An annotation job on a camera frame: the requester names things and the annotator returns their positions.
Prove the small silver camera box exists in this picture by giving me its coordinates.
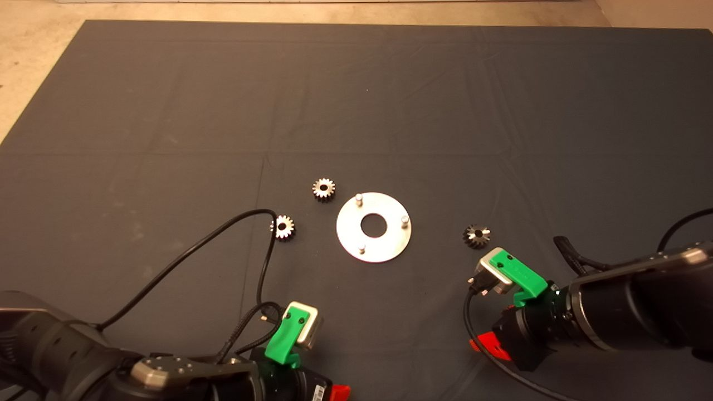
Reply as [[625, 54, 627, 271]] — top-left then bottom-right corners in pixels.
[[473, 248, 514, 296], [287, 301, 324, 350]]

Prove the small steel planetary gear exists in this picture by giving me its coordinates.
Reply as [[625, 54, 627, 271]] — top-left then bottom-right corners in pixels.
[[462, 224, 492, 250], [271, 215, 296, 241], [312, 178, 336, 203]]

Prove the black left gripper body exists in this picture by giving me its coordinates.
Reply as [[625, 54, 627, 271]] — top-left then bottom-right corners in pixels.
[[252, 348, 335, 401]]

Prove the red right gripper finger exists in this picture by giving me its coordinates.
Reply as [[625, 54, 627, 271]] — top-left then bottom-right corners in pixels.
[[470, 332, 512, 361]]

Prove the dark grey table cloth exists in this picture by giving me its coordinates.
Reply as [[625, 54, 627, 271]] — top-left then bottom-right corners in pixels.
[[0, 19, 713, 401]]

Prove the round metal carrier plate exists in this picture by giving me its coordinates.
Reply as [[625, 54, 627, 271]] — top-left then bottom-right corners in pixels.
[[336, 192, 413, 263]]

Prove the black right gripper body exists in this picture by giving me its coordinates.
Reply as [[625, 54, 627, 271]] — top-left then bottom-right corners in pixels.
[[492, 288, 575, 373]]

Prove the bright green camera mount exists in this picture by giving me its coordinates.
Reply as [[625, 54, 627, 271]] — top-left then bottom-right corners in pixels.
[[265, 302, 311, 368], [489, 251, 549, 308]]

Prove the black braided cable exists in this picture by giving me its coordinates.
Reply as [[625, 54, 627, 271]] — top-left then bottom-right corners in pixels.
[[553, 236, 611, 275], [214, 302, 282, 363]]

